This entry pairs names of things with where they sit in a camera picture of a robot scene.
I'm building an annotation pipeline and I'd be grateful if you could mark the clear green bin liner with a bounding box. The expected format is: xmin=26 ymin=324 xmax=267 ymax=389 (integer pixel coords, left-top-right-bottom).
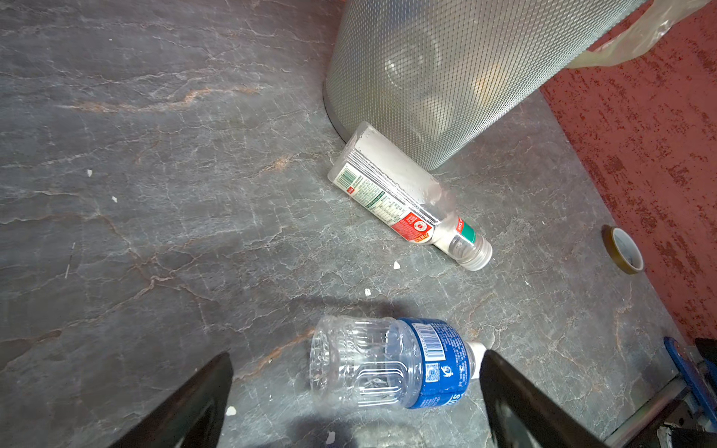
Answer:
xmin=566 ymin=0 xmax=710 ymax=69

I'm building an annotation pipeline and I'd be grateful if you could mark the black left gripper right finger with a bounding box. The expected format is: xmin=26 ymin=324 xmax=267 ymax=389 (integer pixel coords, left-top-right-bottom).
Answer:
xmin=480 ymin=350 xmax=605 ymax=447

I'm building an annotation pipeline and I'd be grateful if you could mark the blue label bottle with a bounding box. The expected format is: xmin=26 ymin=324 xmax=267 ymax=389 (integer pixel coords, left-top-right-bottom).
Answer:
xmin=309 ymin=315 xmax=487 ymax=413

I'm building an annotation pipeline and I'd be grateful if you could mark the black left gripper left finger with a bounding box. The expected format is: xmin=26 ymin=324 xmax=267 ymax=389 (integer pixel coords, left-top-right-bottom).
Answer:
xmin=112 ymin=352 xmax=233 ymax=447

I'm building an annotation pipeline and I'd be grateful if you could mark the green cap slim bottle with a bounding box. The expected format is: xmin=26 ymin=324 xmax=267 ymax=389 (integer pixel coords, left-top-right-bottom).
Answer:
xmin=328 ymin=122 xmax=493 ymax=272

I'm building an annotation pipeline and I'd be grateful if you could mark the aluminium front rail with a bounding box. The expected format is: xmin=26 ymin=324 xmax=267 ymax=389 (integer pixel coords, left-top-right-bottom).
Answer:
xmin=604 ymin=376 xmax=716 ymax=448

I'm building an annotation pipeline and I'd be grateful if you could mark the tape roll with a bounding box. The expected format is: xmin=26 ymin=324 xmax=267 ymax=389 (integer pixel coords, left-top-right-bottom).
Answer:
xmin=601 ymin=225 xmax=645 ymax=274

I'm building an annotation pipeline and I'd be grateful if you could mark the blue tool right edge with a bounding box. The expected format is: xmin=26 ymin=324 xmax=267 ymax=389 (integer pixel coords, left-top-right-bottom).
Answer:
xmin=663 ymin=336 xmax=716 ymax=432

